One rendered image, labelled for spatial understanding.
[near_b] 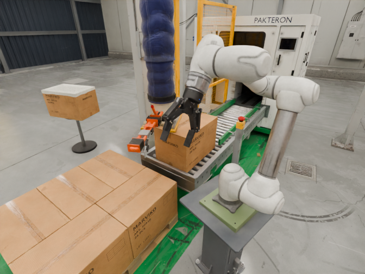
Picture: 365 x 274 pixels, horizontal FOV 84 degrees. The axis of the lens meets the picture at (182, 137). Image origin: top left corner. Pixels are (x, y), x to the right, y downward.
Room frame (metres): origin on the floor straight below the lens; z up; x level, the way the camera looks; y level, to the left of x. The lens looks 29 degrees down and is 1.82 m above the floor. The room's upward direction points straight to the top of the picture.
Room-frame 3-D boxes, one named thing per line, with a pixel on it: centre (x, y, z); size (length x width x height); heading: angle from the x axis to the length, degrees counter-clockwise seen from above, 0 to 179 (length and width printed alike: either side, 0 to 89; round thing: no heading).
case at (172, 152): (1.92, -0.05, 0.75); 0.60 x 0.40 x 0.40; 144
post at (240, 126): (1.81, -0.58, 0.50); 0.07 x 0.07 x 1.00; 55
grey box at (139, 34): (2.76, 0.48, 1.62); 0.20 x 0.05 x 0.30; 145
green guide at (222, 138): (2.72, -0.94, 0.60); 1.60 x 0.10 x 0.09; 145
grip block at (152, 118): (1.36, 0.21, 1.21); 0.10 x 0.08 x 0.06; 81
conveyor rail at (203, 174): (2.40, -0.78, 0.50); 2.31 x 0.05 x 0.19; 145
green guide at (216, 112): (3.03, -0.50, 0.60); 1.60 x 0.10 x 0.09; 145
